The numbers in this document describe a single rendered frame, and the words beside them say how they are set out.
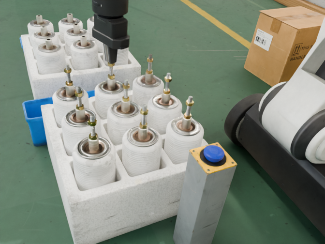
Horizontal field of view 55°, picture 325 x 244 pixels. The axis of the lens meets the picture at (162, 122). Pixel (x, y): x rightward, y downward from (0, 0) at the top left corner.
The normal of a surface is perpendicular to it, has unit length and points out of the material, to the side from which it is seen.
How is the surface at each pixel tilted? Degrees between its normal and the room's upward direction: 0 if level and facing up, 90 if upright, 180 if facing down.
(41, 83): 90
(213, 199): 90
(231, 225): 0
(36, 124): 92
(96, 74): 90
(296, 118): 58
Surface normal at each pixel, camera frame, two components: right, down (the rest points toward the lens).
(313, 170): -0.59, -0.43
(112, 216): 0.43, 0.58
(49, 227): 0.09, -0.80
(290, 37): -0.88, 0.22
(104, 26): -0.72, 0.36
